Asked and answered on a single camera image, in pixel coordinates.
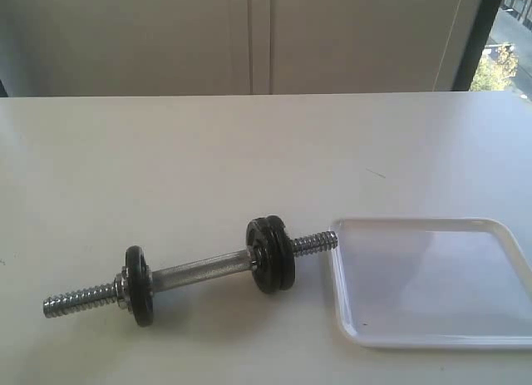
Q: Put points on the black weight plate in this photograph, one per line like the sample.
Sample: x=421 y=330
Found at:
x=139 y=286
x=285 y=250
x=268 y=276

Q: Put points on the chrome threaded dumbbell bar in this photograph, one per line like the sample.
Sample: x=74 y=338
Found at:
x=181 y=275

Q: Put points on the chrome collar nut right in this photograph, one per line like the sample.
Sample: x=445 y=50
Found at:
x=255 y=256

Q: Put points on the chrome collar nut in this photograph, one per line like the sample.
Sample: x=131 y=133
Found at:
x=255 y=256
x=122 y=291

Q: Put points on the white plastic tray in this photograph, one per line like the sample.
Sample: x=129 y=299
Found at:
x=431 y=283

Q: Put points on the chrome collar nut left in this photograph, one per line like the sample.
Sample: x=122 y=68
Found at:
x=122 y=291

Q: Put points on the black window frame post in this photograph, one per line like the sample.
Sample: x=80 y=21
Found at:
x=479 y=33

